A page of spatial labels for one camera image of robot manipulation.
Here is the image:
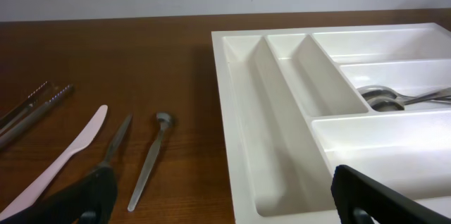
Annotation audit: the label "pink plastic knife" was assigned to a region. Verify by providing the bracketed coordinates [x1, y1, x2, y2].
[1, 105, 108, 220]

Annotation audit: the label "small steel teaspoon dark handle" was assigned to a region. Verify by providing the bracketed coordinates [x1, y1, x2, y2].
[98, 113, 133, 167]

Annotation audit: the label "large steel spoon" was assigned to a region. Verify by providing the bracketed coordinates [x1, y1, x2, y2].
[357, 85, 450, 105]
[367, 93, 450, 112]

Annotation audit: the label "white plastic cutlery tray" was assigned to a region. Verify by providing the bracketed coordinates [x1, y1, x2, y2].
[211, 23, 450, 223]

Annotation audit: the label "small steel teaspoon silver handle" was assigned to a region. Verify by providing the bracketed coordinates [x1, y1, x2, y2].
[127, 112, 174, 212]

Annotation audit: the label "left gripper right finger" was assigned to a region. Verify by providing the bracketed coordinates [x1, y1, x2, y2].
[330, 165, 450, 224]

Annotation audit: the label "metal tongs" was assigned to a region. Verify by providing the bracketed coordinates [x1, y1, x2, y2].
[1, 85, 74, 149]

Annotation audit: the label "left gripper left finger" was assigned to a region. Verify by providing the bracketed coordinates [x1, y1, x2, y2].
[1, 166, 118, 224]

